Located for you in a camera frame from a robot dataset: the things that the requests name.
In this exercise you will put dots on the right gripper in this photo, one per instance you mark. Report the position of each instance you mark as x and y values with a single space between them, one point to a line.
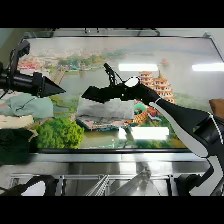
122 92

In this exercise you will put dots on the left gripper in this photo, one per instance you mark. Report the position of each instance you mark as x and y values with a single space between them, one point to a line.
38 85

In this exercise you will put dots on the grey garment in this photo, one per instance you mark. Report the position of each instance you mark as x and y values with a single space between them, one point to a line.
106 108

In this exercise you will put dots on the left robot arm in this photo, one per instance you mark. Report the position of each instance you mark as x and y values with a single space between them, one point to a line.
16 81

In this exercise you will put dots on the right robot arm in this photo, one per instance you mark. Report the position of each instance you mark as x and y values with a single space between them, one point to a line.
181 118

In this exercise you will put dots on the pale green garment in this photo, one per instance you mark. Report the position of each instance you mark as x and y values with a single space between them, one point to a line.
30 105

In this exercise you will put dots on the cream garment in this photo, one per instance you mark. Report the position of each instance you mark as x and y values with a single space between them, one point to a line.
15 121

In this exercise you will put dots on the dark green garment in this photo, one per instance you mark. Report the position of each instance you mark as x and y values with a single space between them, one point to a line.
15 145

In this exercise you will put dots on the brown garment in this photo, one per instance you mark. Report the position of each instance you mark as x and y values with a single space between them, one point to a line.
217 108

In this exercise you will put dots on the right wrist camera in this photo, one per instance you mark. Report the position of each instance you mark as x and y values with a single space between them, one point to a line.
108 70

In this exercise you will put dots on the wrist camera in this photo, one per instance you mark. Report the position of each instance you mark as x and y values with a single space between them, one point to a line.
108 70
23 47

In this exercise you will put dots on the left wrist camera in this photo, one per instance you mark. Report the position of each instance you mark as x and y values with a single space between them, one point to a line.
23 47

